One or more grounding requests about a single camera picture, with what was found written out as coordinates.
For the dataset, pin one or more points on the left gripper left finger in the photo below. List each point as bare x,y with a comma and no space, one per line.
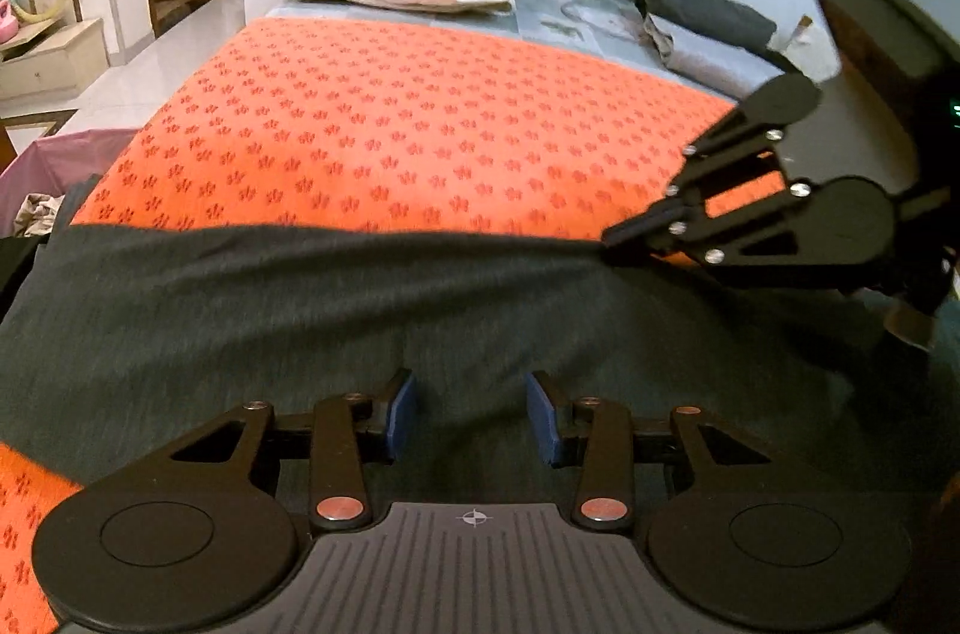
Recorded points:
348,433

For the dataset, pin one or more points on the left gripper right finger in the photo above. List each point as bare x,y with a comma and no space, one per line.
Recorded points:
594,435

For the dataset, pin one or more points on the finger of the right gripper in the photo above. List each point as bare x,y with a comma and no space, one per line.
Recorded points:
759,235
730,165

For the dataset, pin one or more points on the dark grey sweatpants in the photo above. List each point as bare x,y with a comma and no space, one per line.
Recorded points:
121,340

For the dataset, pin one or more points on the light grey folded garment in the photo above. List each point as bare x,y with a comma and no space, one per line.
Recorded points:
730,70

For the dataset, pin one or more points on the dark grey folded garment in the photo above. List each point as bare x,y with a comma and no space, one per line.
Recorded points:
721,20

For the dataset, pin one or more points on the orange floral table mat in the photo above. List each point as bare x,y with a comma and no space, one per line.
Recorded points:
380,129

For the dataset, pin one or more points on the purple laundry basket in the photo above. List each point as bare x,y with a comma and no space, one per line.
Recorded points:
51,165

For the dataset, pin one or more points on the cream low cabinet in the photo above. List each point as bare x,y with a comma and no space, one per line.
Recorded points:
64,61

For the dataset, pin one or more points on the pink kettlebell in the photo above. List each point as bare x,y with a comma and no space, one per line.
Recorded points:
9,25

